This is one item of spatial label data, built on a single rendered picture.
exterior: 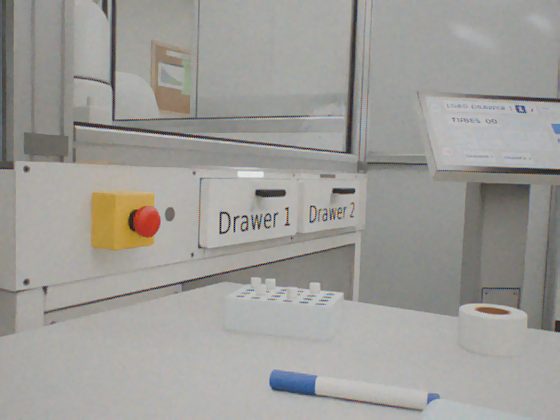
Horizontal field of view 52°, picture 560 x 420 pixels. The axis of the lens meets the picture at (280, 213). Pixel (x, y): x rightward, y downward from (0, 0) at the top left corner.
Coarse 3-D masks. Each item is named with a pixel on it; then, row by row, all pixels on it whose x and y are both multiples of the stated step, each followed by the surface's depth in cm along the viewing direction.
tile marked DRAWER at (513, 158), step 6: (504, 156) 162; (510, 156) 163; (516, 156) 163; (522, 156) 163; (528, 156) 163; (504, 162) 161; (510, 162) 161; (516, 162) 161; (522, 162) 162; (528, 162) 162; (534, 162) 162
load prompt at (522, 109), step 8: (448, 104) 173; (456, 104) 173; (464, 104) 173; (472, 104) 174; (480, 104) 174; (488, 104) 175; (496, 104) 175; (504, 104) 175; (512, 104) 176; (520, 104) 176; (528, 104) 176; (536, 104) 177; (464, 112) 171; (472, 112) 172; (480, 112) 172; (488, 112) 172; (496, 112) 173; (504, 112) 173; (512, 112) 173; (520, 112) 174; (528, 112) 174; (536, 112) 175
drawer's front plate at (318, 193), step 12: (300, 180) 119; (312, 180) 121; (324, 180) 126; (336, 180) 131; (348, 180) 137; (300, 192) 119; (312, 192) 121; (324, 192) 126; (300, 204) 119; (312, 204) 122; (324, 204) 127; (336, 204) 132; (348, 204) 138; (300, 216) 119; (312, 216) 122; (324, 216) 127; (336, 216) 132; (348, 216) 138; (300, 228) 119; (312, 228) 122; (324, 228) 127; (336, 228) 133
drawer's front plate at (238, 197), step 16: (208, 192) 91; (224, 192) 94; (240, 192) 98; (288, 192) 113; (208, 208) 91; (224, 208) 95; (240, 208) 99; (256, 208) 103; (272, 208) 108; (208, 224) 91; (224, 224) 95; (240, 224) 99; (256, 224) 103; (272, 224) 108; (208, 240) 92; (224, 240) 95; (240, 240) 99; (256, 240) 104
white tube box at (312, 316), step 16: (240, 288) 72; (224, 304) 67; (240, 304) 66; (256, 304) 66; (272, 304) 65; (288, 304) 65; (304, 304) 64; (320, 304) 65; (336, 304) 67; (224, 320) 67; (240, 320) 66; (256, 320) 66; (272, 320) 65; (288, 320) 65; (304, 320) 64; (320, 320) 64; (336, 320) 67; (304, 336) 64; (320, 336) 64
